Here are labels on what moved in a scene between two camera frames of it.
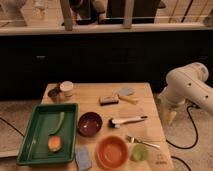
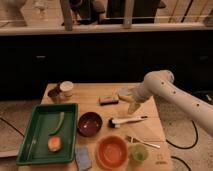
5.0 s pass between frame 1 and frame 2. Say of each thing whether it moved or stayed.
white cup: stayed
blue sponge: stayed
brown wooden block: stayed
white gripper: moved
